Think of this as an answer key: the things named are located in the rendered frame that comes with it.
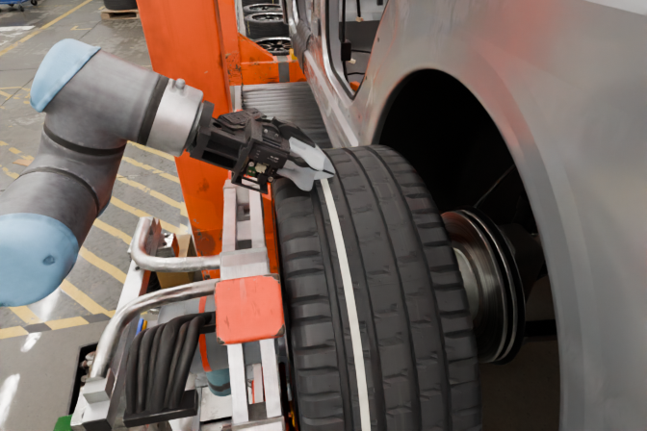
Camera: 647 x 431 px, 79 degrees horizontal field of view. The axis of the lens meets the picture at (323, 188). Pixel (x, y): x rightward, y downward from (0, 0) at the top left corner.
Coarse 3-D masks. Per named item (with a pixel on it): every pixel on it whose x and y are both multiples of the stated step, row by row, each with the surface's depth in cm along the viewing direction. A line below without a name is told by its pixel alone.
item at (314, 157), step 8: (296, 144) 56; (304, 144) 57; (296, 152) 55; (304, 152) 56; (312, 152) 57; (320, 152) 58; (312, 160) 55; (320, 160) 57; (328, 160) 59; (320, 168) 54; (328, 168) 59
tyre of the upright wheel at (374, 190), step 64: (320, 192) 58; (384, 192) 58; (320, 256) 51; (384, 256) 52; (448, 256) 52; (320, 320) 48; (384, 320) 48; (448, 320) 49; (320, 384) 46; (384, 384) 48; (448, 384) 49
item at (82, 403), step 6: (120, 396) 56; (78, 402) 55; (84, 402) 55; (120, 402) 55; (78, 408) 54; (84, 408) 54; (120, 408) 54; (78, 414) 54; (120, 414) 54; (72, 420) 53; (78, 420) 53; (120, 420) 54; (72, 426) 53; (78, 426) 53; (114, 426) 54; (120, 426) 55; (138, 426) 55; (144, 426) 56
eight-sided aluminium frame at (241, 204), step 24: (240, 192) 69; (240, 216) 91; (264, 216) 93; (264, 240) 58; (240, 264) 54; (264, 264) 54; (240, 360) 51; (264, 360) 51; (240, 384) 50; (264, 384) 51; (240, 408) 50; (264, 408) 52
